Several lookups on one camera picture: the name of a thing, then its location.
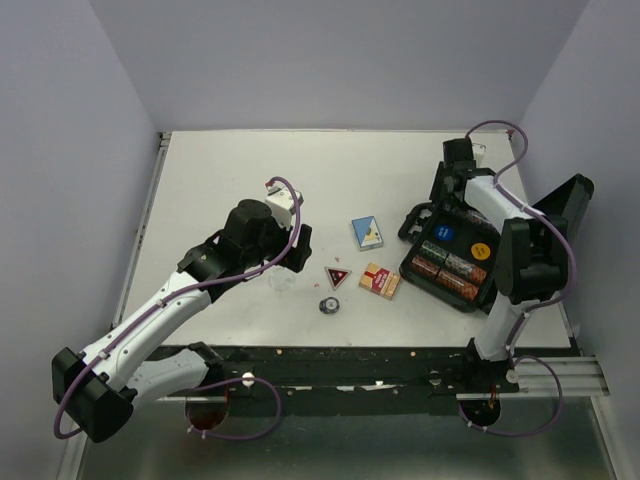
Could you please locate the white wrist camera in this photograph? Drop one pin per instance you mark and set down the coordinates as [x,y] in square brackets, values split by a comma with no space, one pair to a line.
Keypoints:
[479,151]
[280,200]

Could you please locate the red Texas Hold'em card deck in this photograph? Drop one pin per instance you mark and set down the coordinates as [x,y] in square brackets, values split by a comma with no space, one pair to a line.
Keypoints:
[380,281]

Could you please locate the green blue chip roll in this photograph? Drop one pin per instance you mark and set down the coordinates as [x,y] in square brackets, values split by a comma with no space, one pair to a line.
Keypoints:
[433,252]

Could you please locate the brown orange chip roll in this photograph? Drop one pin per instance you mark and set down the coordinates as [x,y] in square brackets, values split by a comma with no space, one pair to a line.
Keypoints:
[458,285]

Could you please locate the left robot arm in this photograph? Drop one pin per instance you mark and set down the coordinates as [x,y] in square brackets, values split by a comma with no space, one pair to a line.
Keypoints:
[100,386]

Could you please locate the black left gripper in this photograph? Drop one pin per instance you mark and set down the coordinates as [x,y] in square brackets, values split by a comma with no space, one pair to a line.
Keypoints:
[299,254]

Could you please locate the aluminium frame rail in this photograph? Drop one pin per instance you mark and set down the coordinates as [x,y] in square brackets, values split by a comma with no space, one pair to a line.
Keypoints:
[152,379]

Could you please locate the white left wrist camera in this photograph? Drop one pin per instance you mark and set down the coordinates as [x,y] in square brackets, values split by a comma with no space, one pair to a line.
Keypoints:
[280,200]

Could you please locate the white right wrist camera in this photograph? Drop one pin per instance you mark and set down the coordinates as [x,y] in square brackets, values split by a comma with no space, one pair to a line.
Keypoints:
[479,151]

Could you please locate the orange black chip roll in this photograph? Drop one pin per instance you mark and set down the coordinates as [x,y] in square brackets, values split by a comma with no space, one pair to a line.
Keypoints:
[424,268]

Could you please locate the black poker set case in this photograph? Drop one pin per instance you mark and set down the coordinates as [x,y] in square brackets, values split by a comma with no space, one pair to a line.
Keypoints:
[419,226]

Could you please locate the clear round dealer button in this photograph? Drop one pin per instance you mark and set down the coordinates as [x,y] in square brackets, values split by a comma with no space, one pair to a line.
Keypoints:
[282,279]

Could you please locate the purple white chip roll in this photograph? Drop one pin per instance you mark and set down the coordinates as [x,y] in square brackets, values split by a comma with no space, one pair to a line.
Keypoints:
[476,218]

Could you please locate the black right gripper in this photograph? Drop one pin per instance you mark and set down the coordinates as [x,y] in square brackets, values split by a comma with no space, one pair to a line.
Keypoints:
[439,191]

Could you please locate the blue ten poker chip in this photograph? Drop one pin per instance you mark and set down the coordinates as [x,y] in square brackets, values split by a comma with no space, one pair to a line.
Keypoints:
[329,305]

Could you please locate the yellow big blind button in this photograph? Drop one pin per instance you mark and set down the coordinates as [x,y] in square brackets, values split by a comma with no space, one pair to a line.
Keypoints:
[480,251]

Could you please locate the blue small blind button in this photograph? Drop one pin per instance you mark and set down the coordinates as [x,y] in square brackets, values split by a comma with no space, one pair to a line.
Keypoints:
[444,233]

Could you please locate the tan blue chip roll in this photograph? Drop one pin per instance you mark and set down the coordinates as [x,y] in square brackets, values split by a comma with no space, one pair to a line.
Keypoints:
[466,269]

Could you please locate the blue playing card deck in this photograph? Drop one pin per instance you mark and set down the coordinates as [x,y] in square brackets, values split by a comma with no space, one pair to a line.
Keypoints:
[367,233]

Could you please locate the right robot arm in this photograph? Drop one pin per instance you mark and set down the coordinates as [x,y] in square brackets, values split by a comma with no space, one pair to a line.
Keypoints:
[534,263]

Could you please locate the triangular all in button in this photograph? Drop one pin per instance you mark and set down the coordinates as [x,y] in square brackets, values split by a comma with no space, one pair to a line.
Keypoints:
[337,276]

